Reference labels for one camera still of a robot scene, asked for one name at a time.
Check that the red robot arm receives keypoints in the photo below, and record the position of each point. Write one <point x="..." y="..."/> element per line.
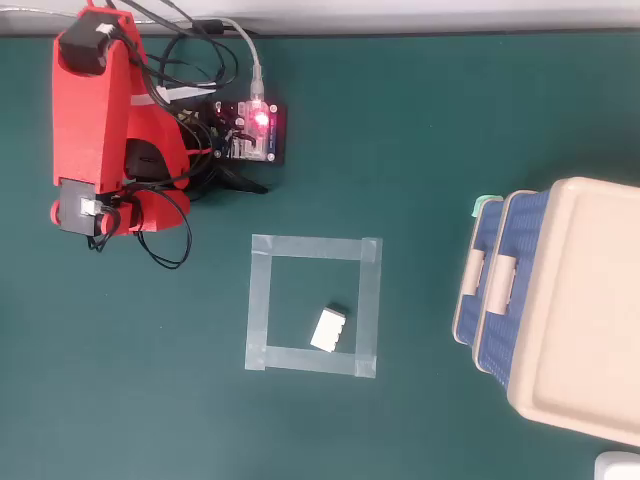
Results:
<point x="80" y="125"/>

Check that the controller board on black plate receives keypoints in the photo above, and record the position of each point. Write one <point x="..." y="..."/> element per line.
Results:
<point x="250" y="145"/>

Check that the white plastic object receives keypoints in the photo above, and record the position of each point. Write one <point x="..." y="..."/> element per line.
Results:
<point x="620" y="467"/>

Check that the white zip tie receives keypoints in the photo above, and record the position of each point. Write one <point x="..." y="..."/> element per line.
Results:
<point x="142" y="100"/>

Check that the black base with electronics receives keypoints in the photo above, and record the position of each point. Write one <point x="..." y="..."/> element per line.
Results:
<point x="202" y="167"/>

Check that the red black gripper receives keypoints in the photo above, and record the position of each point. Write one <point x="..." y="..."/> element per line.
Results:
<point x="130" y="215"/>

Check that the translucent tape strip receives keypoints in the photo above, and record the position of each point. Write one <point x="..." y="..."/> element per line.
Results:
<point x="258" y="300"/>
<point x="315" y="247"/>
<point x="367" y="310"/>
<point x="310" y="357"/>

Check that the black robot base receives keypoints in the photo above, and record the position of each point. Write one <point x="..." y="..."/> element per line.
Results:
<point x="145" y="160"/>

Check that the small mint green piece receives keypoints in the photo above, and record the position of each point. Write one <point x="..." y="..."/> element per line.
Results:
<point x="482" y="206"/>

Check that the beige drawer cabinet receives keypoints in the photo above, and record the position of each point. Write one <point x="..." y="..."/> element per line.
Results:
<point x="585" y="310"/>

